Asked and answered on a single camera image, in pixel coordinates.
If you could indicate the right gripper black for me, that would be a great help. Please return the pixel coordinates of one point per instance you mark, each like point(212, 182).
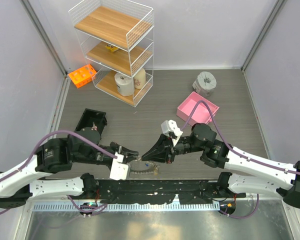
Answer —
point(163, 150)

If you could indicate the black storage bin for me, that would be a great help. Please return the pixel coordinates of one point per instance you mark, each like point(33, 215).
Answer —
point(91, 118)

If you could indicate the pink open box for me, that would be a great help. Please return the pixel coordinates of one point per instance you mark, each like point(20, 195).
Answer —
point(201, 114)

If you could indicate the yellow snack packet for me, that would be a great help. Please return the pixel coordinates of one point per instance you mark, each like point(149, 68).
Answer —
point(111, 48)

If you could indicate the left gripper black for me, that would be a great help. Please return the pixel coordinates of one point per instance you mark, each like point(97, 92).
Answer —
point(130, 155)

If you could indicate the metal keyring disc with rings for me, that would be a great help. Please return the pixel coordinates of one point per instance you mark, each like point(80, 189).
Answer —
point(139, 168)

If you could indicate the cream lotion pump bottle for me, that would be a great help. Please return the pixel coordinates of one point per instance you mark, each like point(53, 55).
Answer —
point(140, 79)

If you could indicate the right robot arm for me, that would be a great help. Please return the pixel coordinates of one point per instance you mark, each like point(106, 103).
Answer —
point(243, 172)

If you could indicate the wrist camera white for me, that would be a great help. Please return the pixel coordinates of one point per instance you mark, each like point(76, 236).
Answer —
point(172, 131)
point(119, 170)

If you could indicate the grey wrapped tissue roll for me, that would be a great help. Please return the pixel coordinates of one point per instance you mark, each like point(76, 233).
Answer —
point(205, 84)

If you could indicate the white wire shelf rack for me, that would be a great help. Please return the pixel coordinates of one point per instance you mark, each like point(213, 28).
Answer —
point(125, 24)

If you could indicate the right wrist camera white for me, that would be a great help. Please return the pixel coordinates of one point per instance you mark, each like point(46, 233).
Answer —
point(172, 131)

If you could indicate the white toilet paper roll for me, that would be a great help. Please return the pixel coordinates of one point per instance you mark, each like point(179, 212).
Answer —
point(125, 85)

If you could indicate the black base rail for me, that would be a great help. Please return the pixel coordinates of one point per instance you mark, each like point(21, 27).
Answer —
point(155, 192)

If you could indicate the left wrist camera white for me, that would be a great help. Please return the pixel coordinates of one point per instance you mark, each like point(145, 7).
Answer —
point(119, 170)

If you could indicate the white cable duct strip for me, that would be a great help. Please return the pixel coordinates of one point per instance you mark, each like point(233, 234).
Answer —
point(175, 206)

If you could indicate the orange plastic crate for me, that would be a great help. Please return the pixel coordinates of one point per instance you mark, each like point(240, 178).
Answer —
point(82, 76)

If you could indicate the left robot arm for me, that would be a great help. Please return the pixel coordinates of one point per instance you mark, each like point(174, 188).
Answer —
point(27, 180)

